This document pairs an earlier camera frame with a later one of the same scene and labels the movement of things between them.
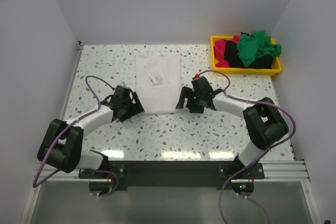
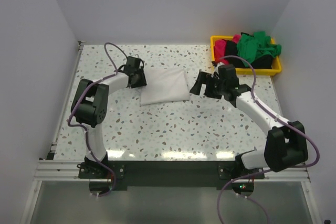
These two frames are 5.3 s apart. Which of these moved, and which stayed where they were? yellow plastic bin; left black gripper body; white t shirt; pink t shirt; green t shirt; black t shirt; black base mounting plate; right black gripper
Moved: right black gripper; white t shirt; left black gripper body
Stayed: pink t shirt; black t shirt; yellow plastic bin; green t shirt; black base mounting plate
